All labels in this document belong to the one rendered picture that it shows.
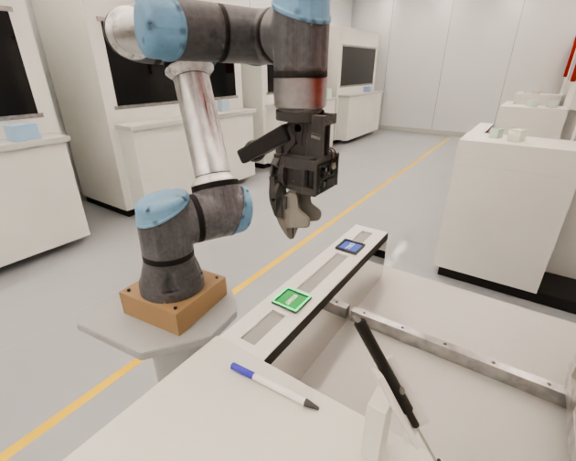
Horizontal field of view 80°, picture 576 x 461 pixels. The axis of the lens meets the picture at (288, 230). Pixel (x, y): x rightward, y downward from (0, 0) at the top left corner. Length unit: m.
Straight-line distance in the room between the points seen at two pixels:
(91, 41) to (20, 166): 1.17
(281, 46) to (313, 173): 0.17
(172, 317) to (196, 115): 0.46
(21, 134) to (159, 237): 2.36
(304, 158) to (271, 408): 0.34
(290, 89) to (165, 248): 0.45
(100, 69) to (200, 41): 3.03
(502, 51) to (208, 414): 8.26
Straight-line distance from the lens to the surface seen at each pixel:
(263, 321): 0.63
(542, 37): 8.42
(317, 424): 0.49
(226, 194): 0.82
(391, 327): 0.82
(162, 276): 0.82
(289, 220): 0.56
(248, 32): 0.56
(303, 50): 0.49
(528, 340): 0.95
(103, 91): 3.54
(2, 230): 3.12
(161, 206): 0.76
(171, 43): 0.52
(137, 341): 0.86
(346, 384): 0.72
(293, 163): 0.51
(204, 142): 0.85
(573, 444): 0.71
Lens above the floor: 1.36
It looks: 25 degrees down
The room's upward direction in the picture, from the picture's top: straight up
